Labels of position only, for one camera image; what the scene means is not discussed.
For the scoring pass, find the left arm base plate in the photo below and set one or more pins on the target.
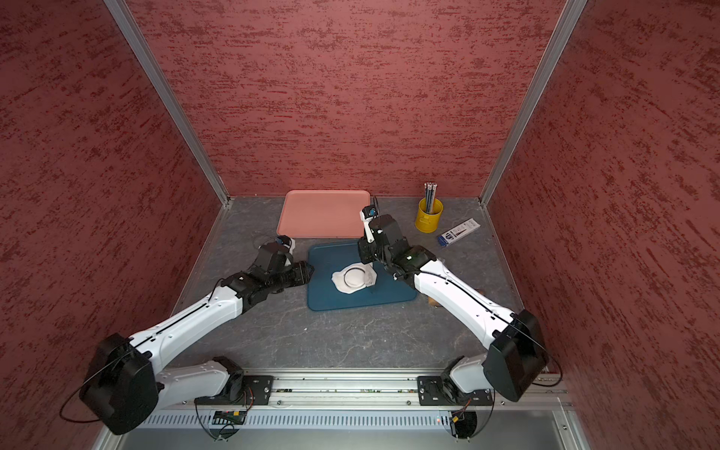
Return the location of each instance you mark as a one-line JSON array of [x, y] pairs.
[[250, 390]]

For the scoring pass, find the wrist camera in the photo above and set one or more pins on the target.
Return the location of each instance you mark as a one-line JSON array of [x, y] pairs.
[[367, 214], [287, 242]]

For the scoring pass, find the corner aluminium post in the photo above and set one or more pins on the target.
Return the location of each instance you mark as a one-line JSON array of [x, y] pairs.
[[569, 17], [132, 33]]

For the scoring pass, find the right corner aluminium post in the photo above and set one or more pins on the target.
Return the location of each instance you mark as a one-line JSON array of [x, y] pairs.
[[569, 17]]

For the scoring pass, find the pink tray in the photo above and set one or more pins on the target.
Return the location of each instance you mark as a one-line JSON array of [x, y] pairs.
[[323, 214]]

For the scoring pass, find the left corner aluminium post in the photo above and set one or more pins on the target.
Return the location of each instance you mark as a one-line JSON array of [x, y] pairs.
[[132, 33]]

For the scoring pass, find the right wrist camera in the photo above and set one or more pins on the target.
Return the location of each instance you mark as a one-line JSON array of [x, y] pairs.
[[367, 214]]

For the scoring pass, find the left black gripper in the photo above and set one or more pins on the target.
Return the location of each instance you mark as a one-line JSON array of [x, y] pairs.
[[302, 274]]

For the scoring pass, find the white dough piece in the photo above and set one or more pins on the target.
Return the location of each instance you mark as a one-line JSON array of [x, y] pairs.
[[337, 279]]

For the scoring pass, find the aluminium front rail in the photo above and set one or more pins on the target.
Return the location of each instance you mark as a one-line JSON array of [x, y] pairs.
[[380, 389]]

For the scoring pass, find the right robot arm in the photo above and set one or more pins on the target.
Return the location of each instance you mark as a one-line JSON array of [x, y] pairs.
[[515, 351]]

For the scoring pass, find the white blue pencil box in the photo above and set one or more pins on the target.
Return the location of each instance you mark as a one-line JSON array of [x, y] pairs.
[[458, 232]]

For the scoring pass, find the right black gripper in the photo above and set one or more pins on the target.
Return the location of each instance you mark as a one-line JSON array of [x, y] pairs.
[[366, 256]]

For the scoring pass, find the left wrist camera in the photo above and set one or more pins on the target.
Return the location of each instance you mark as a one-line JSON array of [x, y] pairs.
[[287, 242]]

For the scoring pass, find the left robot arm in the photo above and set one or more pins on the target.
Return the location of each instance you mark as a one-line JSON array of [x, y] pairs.
[[131, 377]]

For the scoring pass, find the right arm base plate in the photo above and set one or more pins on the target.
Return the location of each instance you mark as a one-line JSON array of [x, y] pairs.
[[434, 391]]

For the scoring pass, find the yellow cup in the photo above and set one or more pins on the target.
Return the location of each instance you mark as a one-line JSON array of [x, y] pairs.
[[425, 222]]

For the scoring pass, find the teal tray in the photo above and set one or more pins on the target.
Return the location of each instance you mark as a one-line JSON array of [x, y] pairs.
[[323, 295]]

